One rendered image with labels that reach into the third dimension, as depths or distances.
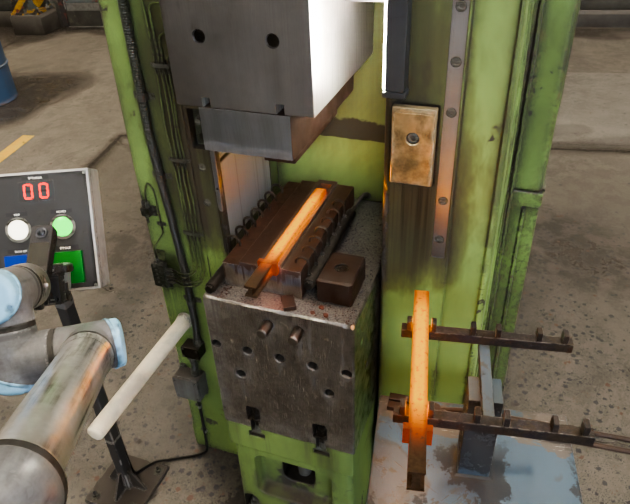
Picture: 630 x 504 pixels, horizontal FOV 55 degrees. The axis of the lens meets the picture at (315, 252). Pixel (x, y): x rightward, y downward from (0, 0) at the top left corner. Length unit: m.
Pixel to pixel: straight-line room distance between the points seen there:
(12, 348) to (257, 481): 1.02
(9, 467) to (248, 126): 0.80
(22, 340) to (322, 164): 0.98
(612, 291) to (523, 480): 1.93
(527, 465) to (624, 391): 1.37
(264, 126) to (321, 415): 0.76
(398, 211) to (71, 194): 0.75
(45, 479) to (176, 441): 1.71
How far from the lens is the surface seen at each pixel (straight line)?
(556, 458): 1.36
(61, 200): 1.51
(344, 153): 1.74
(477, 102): 1.25
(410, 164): 1.29
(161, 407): 2.50
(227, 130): 1.26
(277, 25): 1.14
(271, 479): 2.01
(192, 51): 1.24
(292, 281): 1.40
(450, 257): 1.42
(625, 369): 2.75
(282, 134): 1.21
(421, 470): 0.94
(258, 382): 1.59
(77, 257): 1.49
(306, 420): 1.63
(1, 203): 1.56
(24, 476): 0.66
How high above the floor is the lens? 1.81
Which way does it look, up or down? 35 degrees down
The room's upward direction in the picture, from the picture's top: 3 degrees counter-clockwise
